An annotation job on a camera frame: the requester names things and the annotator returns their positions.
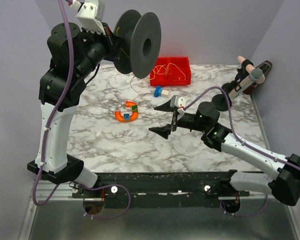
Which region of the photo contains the dark grey perforated spool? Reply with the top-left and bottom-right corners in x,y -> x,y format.
113,9 -> 162,79

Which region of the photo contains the yellow cable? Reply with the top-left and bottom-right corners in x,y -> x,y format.
114,24 -> 188,102

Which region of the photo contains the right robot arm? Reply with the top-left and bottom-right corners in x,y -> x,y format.
149,96 -> 300,206

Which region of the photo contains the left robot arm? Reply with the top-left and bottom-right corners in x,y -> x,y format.
27,13 -> 162,188

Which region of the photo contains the blue and white brick stack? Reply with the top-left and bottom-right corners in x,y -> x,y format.
153,86 -> 170,98

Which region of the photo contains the orange curved toy track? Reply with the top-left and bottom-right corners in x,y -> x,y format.
114,101 -> 139,123

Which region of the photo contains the red plastic bin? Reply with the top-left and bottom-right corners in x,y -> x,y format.
149,56 -> 192,87

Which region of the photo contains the black microphone stand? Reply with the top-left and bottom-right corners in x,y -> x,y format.
211,59 -> 254,112

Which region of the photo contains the rhinestone microphone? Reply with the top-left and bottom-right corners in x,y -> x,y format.
228,68 -> 264,100

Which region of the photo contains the brown box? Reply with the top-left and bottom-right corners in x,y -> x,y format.
243,60 -> 273,95

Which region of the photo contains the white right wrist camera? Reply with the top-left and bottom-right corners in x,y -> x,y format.
170,95 -> 187,119

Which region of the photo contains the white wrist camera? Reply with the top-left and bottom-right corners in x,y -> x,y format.
68,0 -> 106,35
170,95 -> 187,119

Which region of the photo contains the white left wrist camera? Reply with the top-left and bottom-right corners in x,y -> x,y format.
68,0 -> 106,35

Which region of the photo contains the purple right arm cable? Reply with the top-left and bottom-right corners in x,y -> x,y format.
182,86 -> 300,218

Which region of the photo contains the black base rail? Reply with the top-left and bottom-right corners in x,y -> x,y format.
72,170 -> 250,209

